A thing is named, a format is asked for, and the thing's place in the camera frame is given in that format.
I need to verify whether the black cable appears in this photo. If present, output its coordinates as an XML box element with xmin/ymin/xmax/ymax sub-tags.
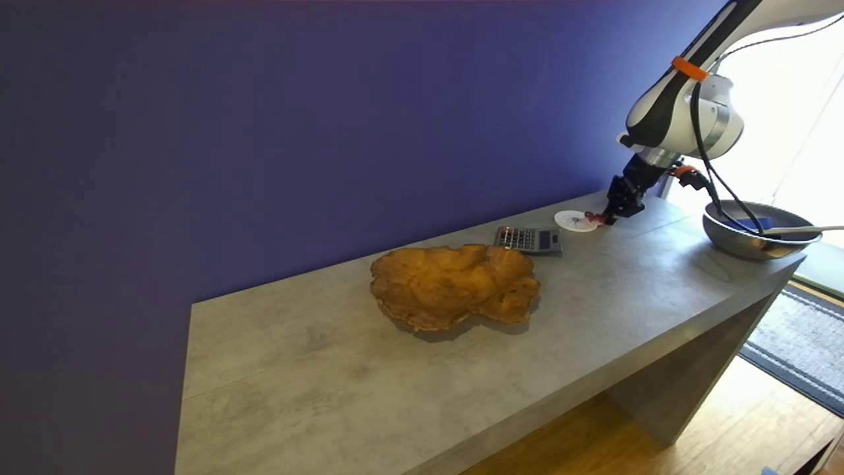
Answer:
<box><xmin>688</xmin><ymin>76</ymin><xmax>770</xmax><ymax>238</ymax></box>

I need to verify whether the grey floor mat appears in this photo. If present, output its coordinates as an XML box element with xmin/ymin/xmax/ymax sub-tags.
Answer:
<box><xmin>737</xmin><ymin>283</ymin><xmax>844</xmax><ymax>420</ymax></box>

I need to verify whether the orange strap on arm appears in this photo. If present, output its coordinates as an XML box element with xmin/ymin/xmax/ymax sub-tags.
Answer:
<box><xmin>670</xmin><ymin>56</ymin><xmax>712</xmax><ymax>85</ymax></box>

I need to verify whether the silver metal bowl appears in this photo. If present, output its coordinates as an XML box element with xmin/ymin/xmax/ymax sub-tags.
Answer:
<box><xmin>698</xmin><ymin>197</ymin><xmax>826</xmax><ymax>264</ymax></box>

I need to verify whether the orange crumpled cloth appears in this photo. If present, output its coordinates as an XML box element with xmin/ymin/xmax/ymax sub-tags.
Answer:
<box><xmin>367</xmin><ymin>239</ymin><xmax>542</xmax><ymax>337</ymax></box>

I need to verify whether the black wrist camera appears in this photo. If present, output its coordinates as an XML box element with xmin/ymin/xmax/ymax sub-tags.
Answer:
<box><xmin>671</xmin><ymin>160</ymin><xmax>717</xmax><ymax>194</ymax></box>

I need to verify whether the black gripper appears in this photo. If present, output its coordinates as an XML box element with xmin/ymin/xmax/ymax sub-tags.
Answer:
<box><xmin>600</xmin><ymin>152</ymin><xmax>678</xmax><ymax>227</ymax></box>

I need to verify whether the white spoon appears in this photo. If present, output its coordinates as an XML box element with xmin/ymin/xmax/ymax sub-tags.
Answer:
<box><xmin>756</xmin><ymin>224</ymin><xmax>826</xmax><ymax>243</ymax></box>

